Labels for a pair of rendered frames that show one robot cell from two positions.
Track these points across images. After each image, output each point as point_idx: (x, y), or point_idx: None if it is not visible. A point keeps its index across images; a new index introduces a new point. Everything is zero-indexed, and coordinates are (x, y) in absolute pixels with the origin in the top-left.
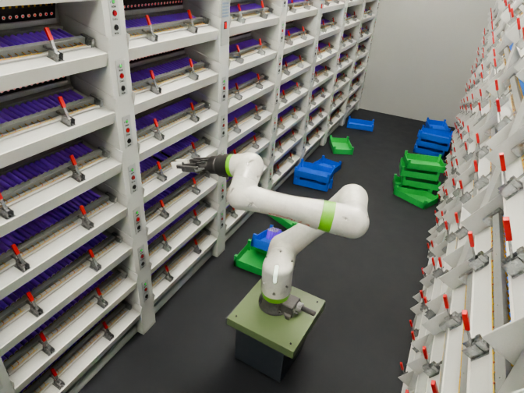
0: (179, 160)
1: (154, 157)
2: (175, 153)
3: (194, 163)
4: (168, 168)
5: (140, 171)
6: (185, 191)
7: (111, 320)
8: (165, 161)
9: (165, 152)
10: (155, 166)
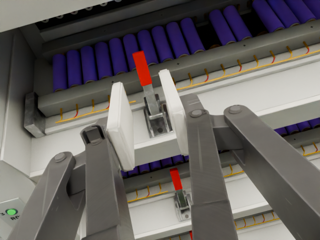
0: (162, 85)
1: (210, 25)
2: (293, 23)
3: (111, 209)
4: (215, 83)
5: (102, 72)
6: (311, 149)
7: None
8: (219, 53)
9: (260, 13)
10: (165, 64)
